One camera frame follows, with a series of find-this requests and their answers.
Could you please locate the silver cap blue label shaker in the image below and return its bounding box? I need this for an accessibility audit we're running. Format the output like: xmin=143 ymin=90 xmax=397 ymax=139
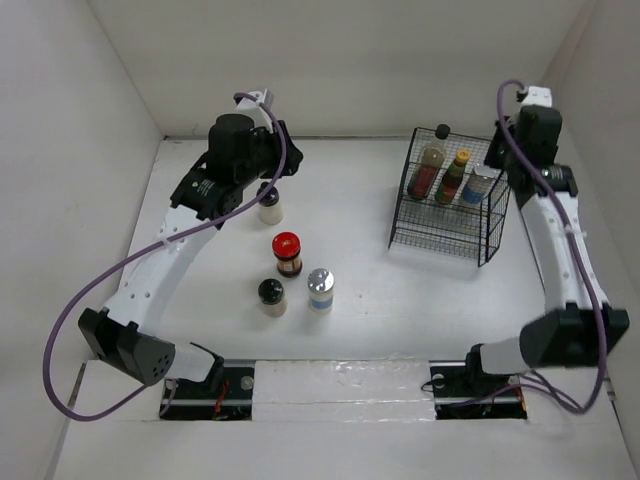
xmin=460 ymin=164 xmax=500 ymax=206
xmin=307 ymin=268 xmax=335 ymax=314

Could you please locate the red lid sauce jar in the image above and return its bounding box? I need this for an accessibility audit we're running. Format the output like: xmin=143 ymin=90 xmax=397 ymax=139
xmin=272 ymin=232 xmax=303 ymax=278

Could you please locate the yellow cap chili sauce bottle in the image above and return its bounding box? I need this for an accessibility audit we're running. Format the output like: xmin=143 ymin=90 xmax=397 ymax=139
xmin=435 ymin=149 xmax=472 ymax=205

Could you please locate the tall dark sauce bottle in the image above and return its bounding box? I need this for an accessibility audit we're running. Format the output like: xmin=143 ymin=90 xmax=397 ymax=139
xmin=407 ymin=124 xmax=450 ymax=200

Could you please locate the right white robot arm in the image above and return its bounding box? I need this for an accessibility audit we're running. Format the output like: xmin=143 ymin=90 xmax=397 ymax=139
xmin=462 ymin=105 xmax=630 ymax=394

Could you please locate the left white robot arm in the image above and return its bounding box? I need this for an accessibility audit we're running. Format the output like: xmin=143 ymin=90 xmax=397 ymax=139
xmin=78 ymin=113 xmax=303 ymax=397

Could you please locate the black cap shaker far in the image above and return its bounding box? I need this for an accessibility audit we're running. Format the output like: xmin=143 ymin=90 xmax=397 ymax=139
xmin=257 ymin=181 xmax=284 ymax=225

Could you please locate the black cap shaker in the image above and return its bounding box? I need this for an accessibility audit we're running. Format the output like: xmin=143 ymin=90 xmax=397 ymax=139
xmin=257 ymin=181 xmax=284 ymax=225
xmin=258 ymin=278 xmax=287 ymax=318

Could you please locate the black cap shaker near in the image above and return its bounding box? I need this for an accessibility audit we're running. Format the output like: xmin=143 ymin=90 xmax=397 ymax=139
xmin=258 ymin=278 xmax=287 ymax=318

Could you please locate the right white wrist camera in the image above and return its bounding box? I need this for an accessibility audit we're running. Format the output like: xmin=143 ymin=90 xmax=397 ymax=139
xmin=516 ymin=85 xmax=553 ymax=108

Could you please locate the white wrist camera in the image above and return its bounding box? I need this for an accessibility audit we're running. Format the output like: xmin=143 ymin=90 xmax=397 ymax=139
xmin=516 ymin=85 xmax=553 ymax=108
xmin=233 ymin=88 xmax=274 ymax=130

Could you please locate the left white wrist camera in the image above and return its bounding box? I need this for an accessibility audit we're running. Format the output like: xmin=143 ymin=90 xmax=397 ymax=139
xmin=233 ymin=88 xmax=274 ymax=130

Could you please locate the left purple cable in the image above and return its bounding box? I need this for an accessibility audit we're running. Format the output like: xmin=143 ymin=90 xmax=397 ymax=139
xmin=42 ymin=91 xmax=289 ymax=423

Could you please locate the black wire rack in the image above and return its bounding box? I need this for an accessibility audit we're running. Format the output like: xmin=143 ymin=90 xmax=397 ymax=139
xmin=388 ymin=125 xmax=510 ymax=267

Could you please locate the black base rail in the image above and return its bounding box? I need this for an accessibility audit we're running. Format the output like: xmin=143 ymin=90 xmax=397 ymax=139
xmin=159 ymin=360 xmax=528 ymax=423

